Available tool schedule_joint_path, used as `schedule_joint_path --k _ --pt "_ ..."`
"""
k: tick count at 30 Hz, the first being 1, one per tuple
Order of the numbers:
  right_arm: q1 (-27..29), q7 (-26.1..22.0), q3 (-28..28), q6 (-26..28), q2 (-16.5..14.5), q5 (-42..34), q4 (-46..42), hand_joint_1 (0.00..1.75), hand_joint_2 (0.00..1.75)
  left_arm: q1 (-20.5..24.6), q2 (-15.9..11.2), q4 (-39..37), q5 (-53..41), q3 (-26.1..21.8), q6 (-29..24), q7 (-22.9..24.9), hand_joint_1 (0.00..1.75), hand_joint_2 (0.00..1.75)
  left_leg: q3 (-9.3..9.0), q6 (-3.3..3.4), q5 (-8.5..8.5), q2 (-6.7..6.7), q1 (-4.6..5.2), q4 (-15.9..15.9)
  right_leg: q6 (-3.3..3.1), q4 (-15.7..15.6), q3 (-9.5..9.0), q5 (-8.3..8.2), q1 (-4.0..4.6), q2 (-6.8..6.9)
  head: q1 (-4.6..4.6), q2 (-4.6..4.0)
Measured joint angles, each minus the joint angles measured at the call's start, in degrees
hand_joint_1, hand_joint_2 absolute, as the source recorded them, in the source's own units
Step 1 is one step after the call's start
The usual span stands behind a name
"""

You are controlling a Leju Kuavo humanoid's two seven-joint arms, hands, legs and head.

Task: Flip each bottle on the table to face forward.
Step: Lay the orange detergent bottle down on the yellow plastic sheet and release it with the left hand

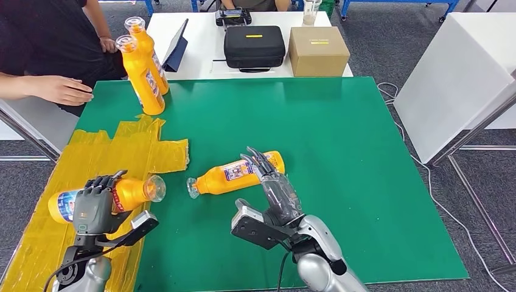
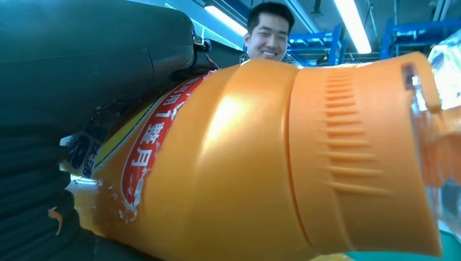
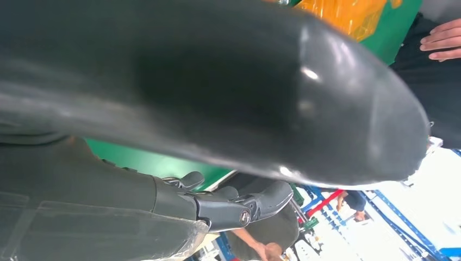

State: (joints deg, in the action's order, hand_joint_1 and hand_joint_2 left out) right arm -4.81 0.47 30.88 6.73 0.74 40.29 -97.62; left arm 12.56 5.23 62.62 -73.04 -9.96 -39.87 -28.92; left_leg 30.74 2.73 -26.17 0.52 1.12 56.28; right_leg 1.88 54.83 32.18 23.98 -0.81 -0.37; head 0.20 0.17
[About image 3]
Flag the green table mat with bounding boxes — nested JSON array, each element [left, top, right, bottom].
[[84, 0, 423, 192]]

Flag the person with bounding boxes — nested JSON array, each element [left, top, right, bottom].
[[227, 175, 300, 261], [390, 14, 461, 149], [337, 190, 368, 222]]

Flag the yellow tape patch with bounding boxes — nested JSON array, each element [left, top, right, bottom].
[[295, 0, 403, 42]]

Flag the red metal bar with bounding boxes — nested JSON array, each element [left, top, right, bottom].
[[306, 189, 344, 218]]

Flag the blue metal frame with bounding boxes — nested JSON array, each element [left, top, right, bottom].
[[358, 191, 453, 261]]

